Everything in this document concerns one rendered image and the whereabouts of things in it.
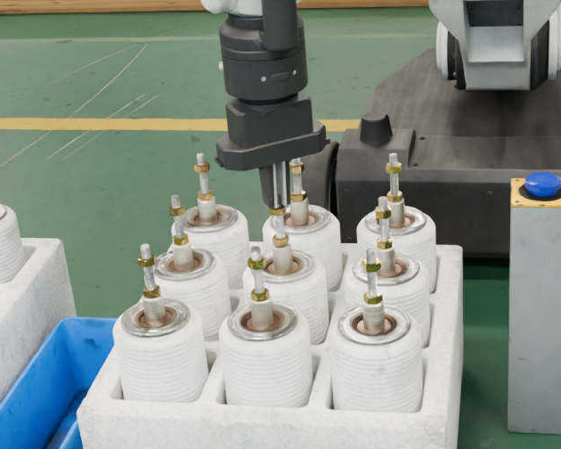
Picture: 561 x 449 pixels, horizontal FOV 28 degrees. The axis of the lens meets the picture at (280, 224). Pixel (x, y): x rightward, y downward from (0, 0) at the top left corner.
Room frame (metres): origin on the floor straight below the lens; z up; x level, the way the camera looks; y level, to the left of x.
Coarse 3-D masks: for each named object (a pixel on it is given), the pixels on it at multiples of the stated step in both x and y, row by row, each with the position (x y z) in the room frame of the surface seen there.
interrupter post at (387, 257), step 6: (378, 252) 1.09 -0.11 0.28; (384, 252) 1.09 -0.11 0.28; (390, 252) 1.09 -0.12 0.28; (378, 258) 1.09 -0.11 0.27; (384, 258) 1.09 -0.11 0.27; (390, 258) 1.09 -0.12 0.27; (384, 264) 1.09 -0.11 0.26; (390, 264) 1.09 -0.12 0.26; (378, 270) 1.09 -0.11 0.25; (384, 270) 1.09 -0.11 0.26; (390, 270) 1.09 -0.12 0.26
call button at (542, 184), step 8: (528, 176) 1.14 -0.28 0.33; (536, 176) 1.14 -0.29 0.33; (544, 176) 1.13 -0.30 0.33; (552, 176) 1.13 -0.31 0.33; (528, 184) 1.12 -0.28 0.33; (536, 184) 1.12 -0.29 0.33; (544, 184) 1.11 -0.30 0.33; (552, 184) 1.11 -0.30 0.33; (560, 184) 1.12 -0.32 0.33; (536, 192) 1.12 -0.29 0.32; (544, 192) 1.11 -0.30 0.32; (552, 192) 1.12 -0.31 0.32
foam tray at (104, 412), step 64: (448, 256) 1.24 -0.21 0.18; (448, 320) 1.09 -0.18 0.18; (320, 384) 0.99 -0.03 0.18; (448, 384) 0.97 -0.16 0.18; (128, 448) 0.96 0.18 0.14; (192, 448) 0.95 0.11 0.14; (256, 448) 0.93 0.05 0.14; (320, 448) 0.92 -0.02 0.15; (384, 448) 0.90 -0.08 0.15; (448, 448) 0.92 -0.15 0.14
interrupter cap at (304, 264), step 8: (264, 256) 1.15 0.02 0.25; (296, 256) 1.14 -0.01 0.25; (304, 256) 1.14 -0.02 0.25; (312, 256) 1.14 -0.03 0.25; (272, 264) 1.13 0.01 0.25; (296, 264) 1.13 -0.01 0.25; (304, 264) 1.12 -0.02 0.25; (312, 264) 1.12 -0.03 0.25; (264, 272) 1.11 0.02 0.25; (272, 272) 1.11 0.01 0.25; (280, 272) 1.11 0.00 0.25; (288, 272) 1.11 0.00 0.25; (296, 272) 1.10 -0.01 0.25; (304, 272) 1.10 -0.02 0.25; (312, 272) 1.10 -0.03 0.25; (264, 280) 1.09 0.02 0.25; (272, 280) 1.09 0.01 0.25; (280, 280) 1.09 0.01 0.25; (288, 280) 1.09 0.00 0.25; (296, 280) 1.09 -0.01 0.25
